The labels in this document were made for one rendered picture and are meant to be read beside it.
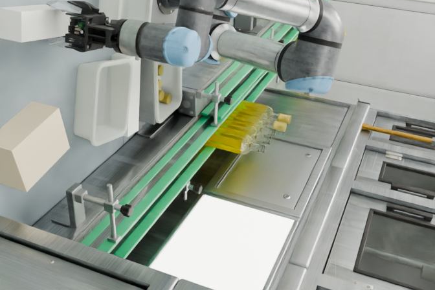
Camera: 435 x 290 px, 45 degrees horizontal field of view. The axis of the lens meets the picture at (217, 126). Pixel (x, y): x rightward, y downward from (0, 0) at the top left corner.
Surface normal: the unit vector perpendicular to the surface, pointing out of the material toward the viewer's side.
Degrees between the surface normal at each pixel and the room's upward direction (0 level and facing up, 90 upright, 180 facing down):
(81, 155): 0
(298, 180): 90
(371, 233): 90
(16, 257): 90
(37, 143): 0
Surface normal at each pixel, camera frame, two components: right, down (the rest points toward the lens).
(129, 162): 0.03, -0.87
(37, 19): 0.92, 0.22
